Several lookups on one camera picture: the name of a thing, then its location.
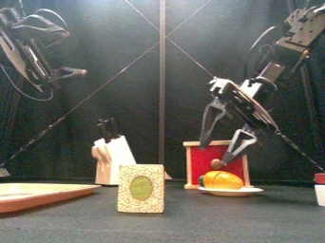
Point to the orange toy carrot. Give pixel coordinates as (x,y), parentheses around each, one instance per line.
(222,181)

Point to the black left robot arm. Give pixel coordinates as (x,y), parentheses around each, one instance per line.
(6,15)

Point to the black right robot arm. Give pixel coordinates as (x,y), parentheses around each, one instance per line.
(298,34)

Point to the small white plate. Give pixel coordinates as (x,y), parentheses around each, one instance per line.
(230,191)

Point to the red wooden drawer box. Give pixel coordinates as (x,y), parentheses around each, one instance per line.
(198,161)

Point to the red block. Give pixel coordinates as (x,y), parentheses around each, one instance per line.
(319,178)

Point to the white block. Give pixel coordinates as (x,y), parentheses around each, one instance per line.
(319,195)

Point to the pale wooden knife block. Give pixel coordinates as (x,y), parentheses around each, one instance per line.
(111,158)

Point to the patterned box with green oval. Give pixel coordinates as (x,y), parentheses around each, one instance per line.
(140,188)

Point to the pink wooden tray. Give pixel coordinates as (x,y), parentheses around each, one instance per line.
(37,193)

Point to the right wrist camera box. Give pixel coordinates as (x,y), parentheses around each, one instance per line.
(219,85)

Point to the vertical metal frame pole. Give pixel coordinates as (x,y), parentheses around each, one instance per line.
(162,95)

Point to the grey frame foot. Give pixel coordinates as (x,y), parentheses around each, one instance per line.
(4,172)

